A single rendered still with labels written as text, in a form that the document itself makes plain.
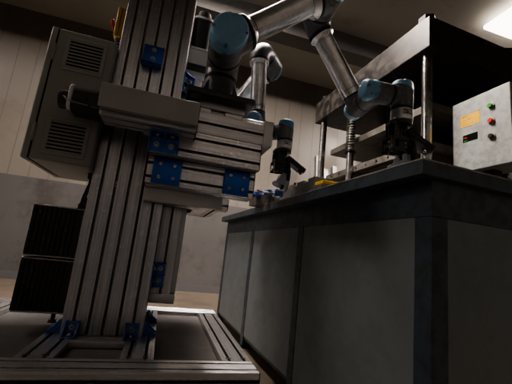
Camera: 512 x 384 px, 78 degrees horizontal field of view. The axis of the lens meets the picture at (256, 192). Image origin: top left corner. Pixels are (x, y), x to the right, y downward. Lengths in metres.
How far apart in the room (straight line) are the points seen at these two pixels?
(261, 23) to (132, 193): 0.72
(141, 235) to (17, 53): 3.94
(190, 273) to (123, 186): 2.94
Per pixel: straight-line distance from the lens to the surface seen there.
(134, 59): 1.37
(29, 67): 4.79
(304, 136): 4.71
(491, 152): 1.92
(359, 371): 1.06
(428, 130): 2.05
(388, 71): 2.43
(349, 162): 2.60
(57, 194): 4.23
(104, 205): 1.21
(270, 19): 1.16
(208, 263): 4.07
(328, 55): 1.36
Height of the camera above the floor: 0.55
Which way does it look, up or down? 11 degrees up
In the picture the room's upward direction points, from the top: 6 degrees clockwise
